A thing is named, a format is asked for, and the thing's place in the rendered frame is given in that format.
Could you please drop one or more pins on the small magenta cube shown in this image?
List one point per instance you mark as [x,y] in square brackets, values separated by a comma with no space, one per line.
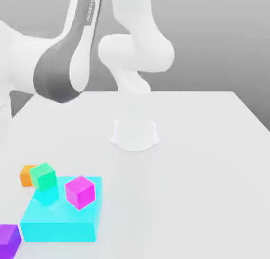
[80,192]

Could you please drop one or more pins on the small green cube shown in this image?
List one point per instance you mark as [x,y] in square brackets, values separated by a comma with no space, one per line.
[43,177]

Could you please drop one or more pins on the small orange cube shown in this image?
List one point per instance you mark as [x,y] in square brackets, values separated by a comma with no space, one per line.
[25,176]

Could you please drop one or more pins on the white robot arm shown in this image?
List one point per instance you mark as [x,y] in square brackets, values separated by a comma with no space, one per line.
[135,52]

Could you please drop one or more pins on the large cyan box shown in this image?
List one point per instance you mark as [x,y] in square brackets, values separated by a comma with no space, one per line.
[61,223]

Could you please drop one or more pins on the small purple cube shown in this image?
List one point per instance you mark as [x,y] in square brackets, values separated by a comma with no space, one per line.
[8,240]

